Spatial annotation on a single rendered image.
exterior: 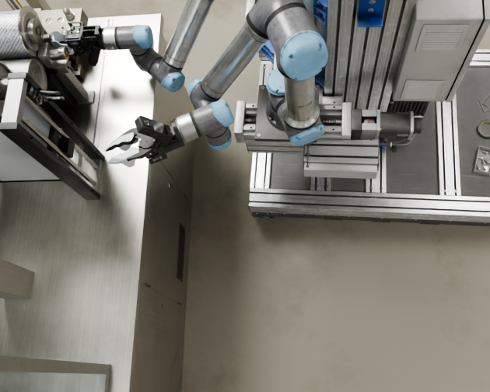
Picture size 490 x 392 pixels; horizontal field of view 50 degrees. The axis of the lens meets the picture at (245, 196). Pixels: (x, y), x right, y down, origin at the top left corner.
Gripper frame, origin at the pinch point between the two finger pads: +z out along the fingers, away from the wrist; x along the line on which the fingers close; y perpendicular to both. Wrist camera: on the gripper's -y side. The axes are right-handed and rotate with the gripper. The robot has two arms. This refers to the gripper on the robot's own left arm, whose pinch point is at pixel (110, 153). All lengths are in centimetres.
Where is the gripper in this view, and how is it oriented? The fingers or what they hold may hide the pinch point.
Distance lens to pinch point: 151.6
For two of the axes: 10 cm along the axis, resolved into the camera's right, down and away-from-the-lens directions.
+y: 1.7, 4.4, 8.8
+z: -9.3, 3.8, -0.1
